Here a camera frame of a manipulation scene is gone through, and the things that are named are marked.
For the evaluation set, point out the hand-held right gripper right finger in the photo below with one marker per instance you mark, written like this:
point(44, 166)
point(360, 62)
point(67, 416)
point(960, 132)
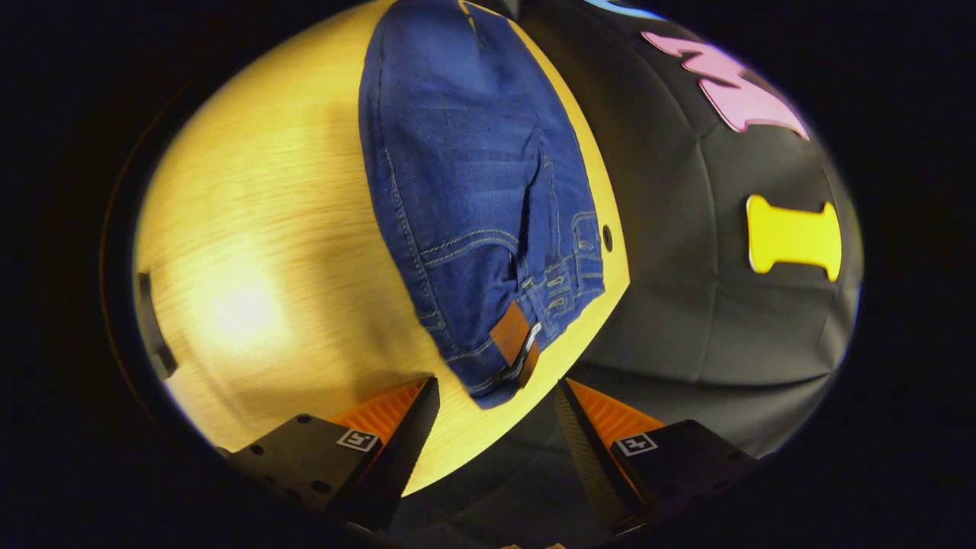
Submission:
point(591, 465)

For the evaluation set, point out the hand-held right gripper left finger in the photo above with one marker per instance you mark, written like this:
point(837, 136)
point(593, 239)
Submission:
point(396, 465)

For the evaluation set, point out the blue jeans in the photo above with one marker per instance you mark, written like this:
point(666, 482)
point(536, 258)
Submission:
point(457, 191)

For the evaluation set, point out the dark bar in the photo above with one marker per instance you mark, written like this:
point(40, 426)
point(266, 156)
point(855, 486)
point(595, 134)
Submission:
point(156, 335)

